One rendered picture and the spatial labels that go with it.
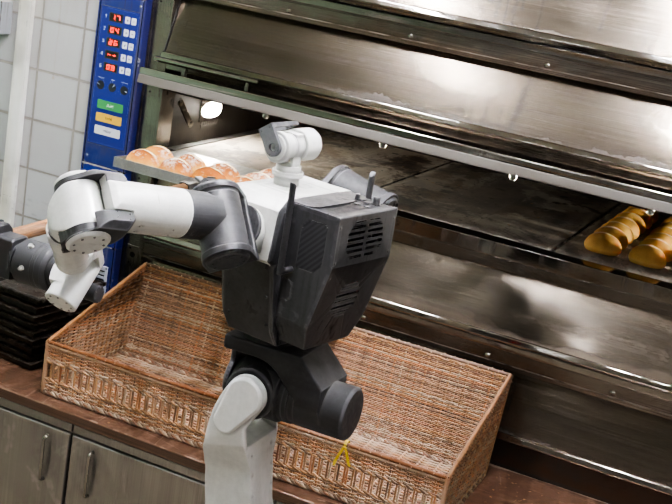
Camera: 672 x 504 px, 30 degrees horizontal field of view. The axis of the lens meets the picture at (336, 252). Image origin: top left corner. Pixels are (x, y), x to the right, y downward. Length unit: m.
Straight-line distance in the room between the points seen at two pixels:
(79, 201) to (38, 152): 1.76
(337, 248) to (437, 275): 1.05
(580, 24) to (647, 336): 0.80
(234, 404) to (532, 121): 1.13
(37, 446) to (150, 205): 1.38
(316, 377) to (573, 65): 1.12
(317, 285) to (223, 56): 1.29
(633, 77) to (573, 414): 0.89
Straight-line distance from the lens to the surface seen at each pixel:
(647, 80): 3.16
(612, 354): 3.27
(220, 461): 2.68
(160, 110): 3.68
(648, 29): 3.15
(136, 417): 3.32
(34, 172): 3.96
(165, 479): 3.26
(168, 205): 2.23
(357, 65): 3.38
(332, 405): 2.52
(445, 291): 3.37
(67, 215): 2.19
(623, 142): 3.17
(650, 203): 3.03
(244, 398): 2.57
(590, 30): 3.16
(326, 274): 2.37
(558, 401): 3.37
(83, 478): 3.40
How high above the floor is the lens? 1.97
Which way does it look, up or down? 16 degrees down
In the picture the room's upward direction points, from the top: 10 degrees clockwise
